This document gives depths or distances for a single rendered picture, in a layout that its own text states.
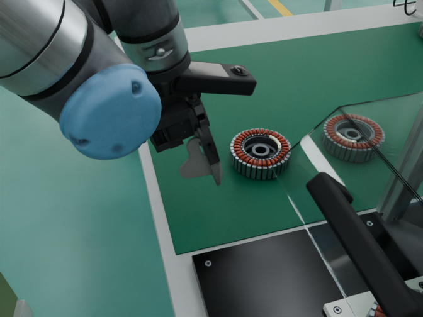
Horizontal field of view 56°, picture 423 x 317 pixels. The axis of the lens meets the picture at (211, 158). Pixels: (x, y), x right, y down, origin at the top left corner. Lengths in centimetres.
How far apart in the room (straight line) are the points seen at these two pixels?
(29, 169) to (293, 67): 134
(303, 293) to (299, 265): 4
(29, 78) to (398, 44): 108
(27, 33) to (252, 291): 43
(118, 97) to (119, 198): 146
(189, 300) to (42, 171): 146
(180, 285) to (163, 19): 36
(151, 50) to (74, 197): 137
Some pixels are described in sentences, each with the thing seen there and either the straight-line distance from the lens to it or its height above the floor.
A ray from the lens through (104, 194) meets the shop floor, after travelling 176.
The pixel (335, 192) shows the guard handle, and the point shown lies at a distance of 28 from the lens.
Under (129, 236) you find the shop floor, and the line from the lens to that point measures 160.
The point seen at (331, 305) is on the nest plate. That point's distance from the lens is 56.
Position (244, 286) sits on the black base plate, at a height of 77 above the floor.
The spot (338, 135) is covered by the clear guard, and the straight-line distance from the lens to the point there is 34.
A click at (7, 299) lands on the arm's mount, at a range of 61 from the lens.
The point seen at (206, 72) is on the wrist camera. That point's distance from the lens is 52.
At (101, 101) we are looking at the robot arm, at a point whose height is 111.
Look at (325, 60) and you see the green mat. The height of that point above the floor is 75.
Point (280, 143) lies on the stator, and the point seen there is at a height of 78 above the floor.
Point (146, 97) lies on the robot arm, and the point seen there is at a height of 110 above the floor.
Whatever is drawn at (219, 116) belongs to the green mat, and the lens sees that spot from 86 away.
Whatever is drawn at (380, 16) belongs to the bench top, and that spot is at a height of 75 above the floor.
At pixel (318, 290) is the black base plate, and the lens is 58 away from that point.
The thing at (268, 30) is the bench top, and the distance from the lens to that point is 123.
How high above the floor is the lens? 126
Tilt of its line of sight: 43 degrees down
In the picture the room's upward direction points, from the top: straight up
